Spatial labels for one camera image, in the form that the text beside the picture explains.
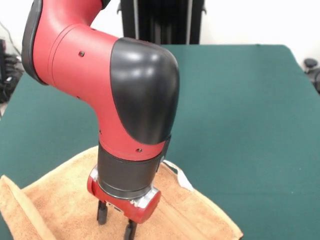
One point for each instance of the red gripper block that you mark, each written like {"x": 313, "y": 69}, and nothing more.
{"x": 125, "y": 210}

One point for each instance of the tan terry towel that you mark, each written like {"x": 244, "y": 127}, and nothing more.
{"x": 62, "y": 200}

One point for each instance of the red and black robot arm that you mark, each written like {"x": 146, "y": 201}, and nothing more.
{"x": 112, "y": 87}

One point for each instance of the dark green table cloth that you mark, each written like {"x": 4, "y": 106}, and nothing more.
{"x": 250, "y": 125}

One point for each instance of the black round chair base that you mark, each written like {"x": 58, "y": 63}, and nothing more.
{"x": 312, "y": 67}

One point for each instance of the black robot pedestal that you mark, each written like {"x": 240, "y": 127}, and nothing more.
{"x": 162, "y": 22}

